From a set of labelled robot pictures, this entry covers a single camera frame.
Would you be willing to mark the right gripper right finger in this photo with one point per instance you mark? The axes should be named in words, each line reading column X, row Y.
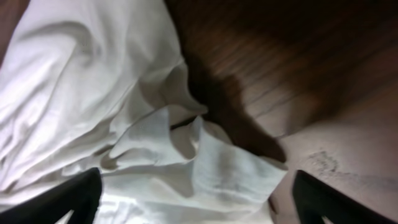
column 314, row 200

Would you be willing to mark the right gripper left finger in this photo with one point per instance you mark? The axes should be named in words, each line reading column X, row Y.
column 80, row 194

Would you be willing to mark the white t-shirt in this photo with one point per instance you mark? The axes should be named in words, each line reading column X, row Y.
column 104, row 84

